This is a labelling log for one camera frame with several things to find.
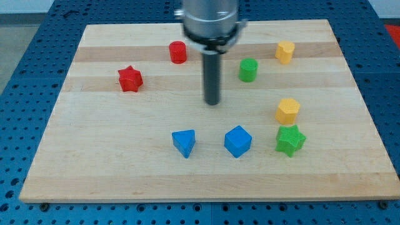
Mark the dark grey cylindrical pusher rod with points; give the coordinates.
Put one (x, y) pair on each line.
(211, 72)

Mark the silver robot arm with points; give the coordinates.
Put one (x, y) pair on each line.
(212, 28)

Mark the red cylinder block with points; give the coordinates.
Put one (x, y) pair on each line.
(177, 52)

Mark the green cylinder block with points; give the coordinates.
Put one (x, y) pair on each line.
(248, 69)

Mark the blue cube block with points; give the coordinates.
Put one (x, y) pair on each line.
(237, 141)

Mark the blue triangle block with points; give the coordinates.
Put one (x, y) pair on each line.
(184, 141)

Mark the red star block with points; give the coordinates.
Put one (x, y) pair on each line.
(130, 79)

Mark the yellow hexagon block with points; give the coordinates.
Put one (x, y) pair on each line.
(287, 111)

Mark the wooden board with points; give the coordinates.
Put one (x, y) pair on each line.
(103, 145)

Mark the green star block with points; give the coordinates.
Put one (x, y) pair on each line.
(289, 139)

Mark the blue perforated table plate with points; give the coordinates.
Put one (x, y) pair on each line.
(31, 93)

